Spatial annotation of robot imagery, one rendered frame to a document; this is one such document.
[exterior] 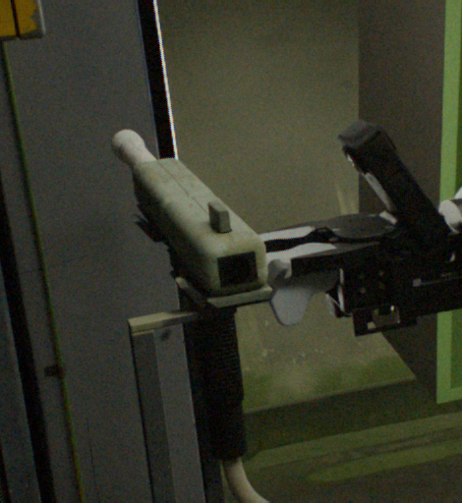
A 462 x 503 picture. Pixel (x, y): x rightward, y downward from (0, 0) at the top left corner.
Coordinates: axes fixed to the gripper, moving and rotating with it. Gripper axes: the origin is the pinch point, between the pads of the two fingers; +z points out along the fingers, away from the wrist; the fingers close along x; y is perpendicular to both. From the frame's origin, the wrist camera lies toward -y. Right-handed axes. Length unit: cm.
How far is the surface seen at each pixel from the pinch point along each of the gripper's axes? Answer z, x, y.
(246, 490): 1.3, -1.2, 19.3
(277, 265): -1.4, -10.2, -2.1
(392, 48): -53, 106, 3
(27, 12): 12.9, -6.5, -21.7
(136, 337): 9.6, -10.8, 1.0
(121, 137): 2.8, 33.8, -4.5
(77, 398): 11, 47, 28
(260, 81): -59, 220, 24
